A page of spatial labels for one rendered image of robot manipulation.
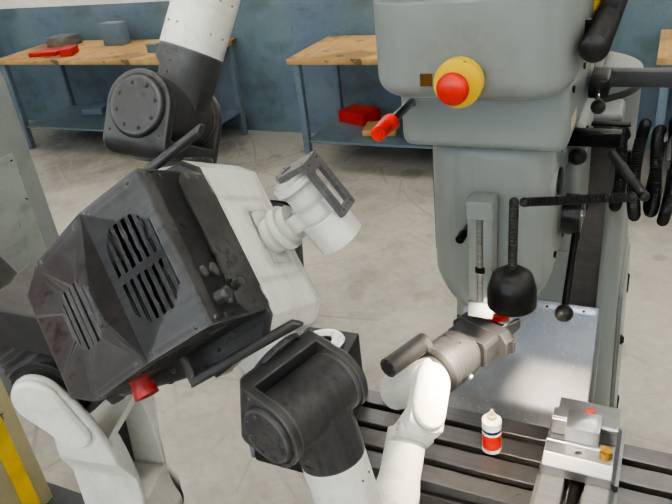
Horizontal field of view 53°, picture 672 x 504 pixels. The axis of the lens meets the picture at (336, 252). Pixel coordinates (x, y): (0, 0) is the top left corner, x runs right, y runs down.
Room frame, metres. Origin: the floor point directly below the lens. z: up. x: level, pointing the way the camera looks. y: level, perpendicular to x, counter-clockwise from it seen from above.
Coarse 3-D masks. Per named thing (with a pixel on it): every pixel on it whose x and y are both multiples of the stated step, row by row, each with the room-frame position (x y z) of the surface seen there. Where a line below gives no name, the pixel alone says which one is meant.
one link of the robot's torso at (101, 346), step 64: (128, 192) 0.71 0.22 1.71; (192, 192) 0.76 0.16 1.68; (256, 192) 0.88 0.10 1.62; (64, 256) 0.74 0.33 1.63; (128, 256) 0.84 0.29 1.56; (192, 256) 0.67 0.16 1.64; (256, 256) 0.76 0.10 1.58; (64, 320) 0.73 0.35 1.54; (128, 320) 0.65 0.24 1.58; (192, 320) 0.61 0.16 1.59; (256, 320) 0.69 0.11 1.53; (128, 384) 0.68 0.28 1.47; (192, 384) 0.67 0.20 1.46
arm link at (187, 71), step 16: (160, 48) 0.94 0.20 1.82; (176, 48) 0.93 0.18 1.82; (160, 64) 0.93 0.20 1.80; (176, 64) 0.92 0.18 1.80; (192, 64) 0.92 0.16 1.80; (208, 64) 0.93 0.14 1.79; (176, 80) 0.91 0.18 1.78; (192, 80) 0.92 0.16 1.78; (208, 80) 0.93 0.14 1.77; (176, 96) 0.88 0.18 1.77; (192, 96) 0.91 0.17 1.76; (208, 96) 0.93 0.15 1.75; (176, 112) 0.87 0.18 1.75; (192, 112) 0.90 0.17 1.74; (208, 112) 0.94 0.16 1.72; (176, 128) 0.88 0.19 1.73; (192, 128) 0.91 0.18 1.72; (208, 128) 0.94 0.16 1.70; (192, 144) 0.93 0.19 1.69
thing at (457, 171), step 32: (448, 160) 0.97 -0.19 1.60; (480, 160) 0.95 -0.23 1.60; (512, 160) 0.92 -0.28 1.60; (544, 160) 0.92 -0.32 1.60; (448, 192) 0.97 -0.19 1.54; (512, 192) 0.92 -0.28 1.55; (544, 192) 0.92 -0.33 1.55; (448, 224) 0.97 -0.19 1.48; (544, 224) 0.92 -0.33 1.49; (448, 256) 0.98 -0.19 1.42; (544, 256) 0.92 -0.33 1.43
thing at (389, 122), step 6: (408, 102) 0.94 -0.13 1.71; (414, 102) 0.95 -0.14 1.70; (402, 108) 0.91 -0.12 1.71; (408, 108) 0.93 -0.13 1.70; (390, 114) 0.88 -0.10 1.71; (396, 114) 0.89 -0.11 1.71; (402, 114) 0.90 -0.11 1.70; (384, 120) 0.86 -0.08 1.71; (390, 120) 0.86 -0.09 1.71; (396, 120) 0.87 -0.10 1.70; (378, 126) 0.84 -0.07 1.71; (384, 126) 0.84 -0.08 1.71; (390, 126) 0.85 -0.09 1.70; (396, 126) 0.87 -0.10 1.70; (372, 132) 0.84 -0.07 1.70; (378, 132) 0.83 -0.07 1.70; (384, 132) 0.83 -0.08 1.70; (390, 132) 0.85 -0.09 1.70; (378, 138) 0.83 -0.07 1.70
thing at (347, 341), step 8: (312, 328) 1.29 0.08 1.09; (320, 328) 1.29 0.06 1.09; (328, 336) 1.24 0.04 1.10; (336, 336) 1.23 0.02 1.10; (344, 336) 1.25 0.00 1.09; (352, 336) 1.24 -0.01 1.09; (336, 344) 1.20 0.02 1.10; (344, 344) 1.21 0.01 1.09; (352, 344) 1.22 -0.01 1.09; (352, 352) 1.21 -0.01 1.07; (360, 352) 1.25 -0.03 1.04; (360, 360) 1.25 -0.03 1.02
